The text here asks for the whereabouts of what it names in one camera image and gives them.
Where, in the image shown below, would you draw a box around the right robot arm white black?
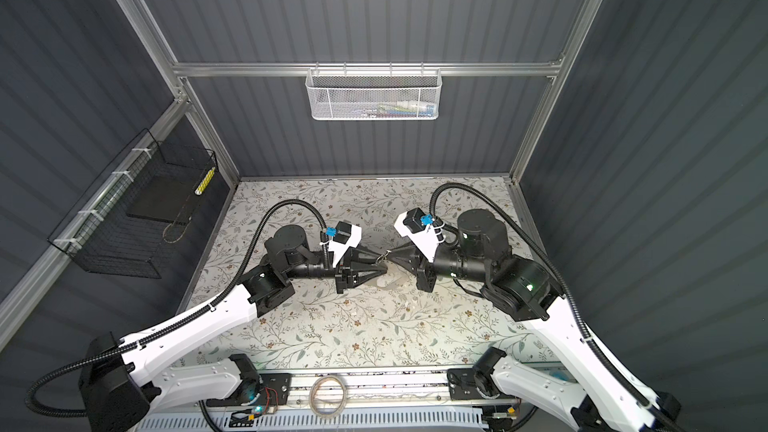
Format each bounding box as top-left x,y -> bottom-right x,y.
391,208 -> 680,431

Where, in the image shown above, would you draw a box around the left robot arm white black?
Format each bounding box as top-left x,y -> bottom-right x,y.
78,222 -> 387,431

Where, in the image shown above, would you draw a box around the tape roll clear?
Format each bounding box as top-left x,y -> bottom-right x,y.
308,375 -> 349,420

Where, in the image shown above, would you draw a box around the items in white basket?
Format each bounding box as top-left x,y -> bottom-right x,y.
350,100 -> 438,119

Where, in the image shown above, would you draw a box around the yellow marker in black basket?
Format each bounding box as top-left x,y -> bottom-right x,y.
194,167 -> 216,196

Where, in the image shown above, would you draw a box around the black pad in basket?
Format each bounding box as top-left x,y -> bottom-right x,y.
126,176 -> 202,225

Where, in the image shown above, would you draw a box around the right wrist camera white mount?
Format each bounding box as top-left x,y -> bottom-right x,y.
394,208 -> 445,263

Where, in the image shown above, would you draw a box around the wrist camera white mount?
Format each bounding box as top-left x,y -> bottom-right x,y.
325,221 -> 362,268
394,208 -> 445,263

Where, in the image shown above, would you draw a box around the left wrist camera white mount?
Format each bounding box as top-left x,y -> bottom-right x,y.
325,221 -> 362,268

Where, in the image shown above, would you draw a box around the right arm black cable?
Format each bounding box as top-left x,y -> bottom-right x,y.
428,182 -> 685,432

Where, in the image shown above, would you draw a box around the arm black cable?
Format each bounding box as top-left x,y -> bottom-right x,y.
428,182 -> 685,432
25,198 -> 330,432

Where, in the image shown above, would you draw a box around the white wire mesh basket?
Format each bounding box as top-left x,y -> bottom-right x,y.
305,71 -> 443,121

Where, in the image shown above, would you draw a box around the black wire basket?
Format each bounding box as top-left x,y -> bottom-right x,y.
48,133 -> 218,279

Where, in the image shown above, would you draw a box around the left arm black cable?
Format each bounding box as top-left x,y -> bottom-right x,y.
25,198 -> 330,432

